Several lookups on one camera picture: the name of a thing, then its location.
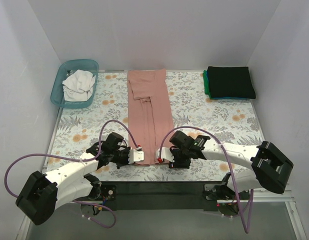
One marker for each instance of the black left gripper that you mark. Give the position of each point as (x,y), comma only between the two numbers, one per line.
(126,156)

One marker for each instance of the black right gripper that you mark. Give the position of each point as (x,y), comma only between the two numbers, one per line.
(175,156)

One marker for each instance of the pink t shirt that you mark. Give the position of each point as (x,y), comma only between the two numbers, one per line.
(149,111)

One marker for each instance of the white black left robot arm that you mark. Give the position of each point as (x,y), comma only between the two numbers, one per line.
(43,193)

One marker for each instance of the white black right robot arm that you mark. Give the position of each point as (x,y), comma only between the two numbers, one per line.
(266,166)

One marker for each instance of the floral table mat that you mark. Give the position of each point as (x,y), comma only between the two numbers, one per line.
(231,121)

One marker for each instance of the blue folded t shirt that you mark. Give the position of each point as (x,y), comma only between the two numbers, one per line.
(227,98)

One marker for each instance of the white t shirt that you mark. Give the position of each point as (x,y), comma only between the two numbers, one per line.
(79,86)

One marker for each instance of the green folded t shirt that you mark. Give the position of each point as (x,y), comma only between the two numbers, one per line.
(206,83)

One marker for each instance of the black folded t shirt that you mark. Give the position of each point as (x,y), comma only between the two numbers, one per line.
(229,83)

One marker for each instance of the teal plastic basket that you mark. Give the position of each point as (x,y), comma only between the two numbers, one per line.
(57,93)

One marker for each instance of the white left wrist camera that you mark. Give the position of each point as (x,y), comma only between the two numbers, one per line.
(136,155)

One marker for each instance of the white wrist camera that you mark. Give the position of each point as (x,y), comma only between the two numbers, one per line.
(164,155)
(136,155)

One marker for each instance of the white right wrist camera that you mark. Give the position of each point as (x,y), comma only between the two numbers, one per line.
(164,155)

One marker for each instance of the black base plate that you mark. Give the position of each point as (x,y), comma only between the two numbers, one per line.
(162,195)

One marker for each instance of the aluminium frame rail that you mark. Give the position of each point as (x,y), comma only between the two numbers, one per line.
(271,217)

